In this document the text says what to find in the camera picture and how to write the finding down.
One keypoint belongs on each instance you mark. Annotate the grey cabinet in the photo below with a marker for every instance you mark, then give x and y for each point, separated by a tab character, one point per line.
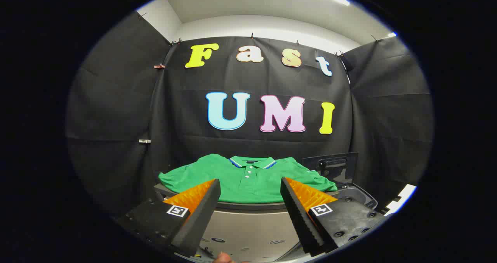
252	228

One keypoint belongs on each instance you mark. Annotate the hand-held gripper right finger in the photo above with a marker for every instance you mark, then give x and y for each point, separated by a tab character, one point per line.
301	221

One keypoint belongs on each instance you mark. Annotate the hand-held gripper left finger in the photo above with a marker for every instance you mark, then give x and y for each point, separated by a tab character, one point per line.
198	221

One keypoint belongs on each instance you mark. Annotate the black backdrop cloth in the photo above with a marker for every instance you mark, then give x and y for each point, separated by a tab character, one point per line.
252	146

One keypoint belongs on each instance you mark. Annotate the green polo shirt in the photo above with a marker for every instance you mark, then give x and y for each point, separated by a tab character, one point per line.
240	185

